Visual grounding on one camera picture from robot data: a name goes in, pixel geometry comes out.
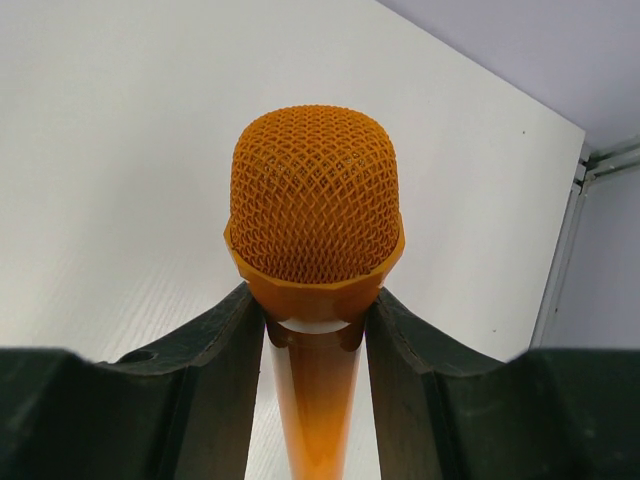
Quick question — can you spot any orange microphone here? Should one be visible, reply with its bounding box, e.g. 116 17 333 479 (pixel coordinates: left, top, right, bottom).
224 105 405 479

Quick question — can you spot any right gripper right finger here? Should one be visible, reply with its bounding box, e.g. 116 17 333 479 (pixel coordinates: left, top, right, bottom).
365 291 639 479

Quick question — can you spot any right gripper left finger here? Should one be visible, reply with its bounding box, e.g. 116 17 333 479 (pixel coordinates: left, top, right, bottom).
1 285 264 479

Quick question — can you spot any right aluminium frame post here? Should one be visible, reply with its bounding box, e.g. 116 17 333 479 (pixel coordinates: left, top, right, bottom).
530 138 639 350

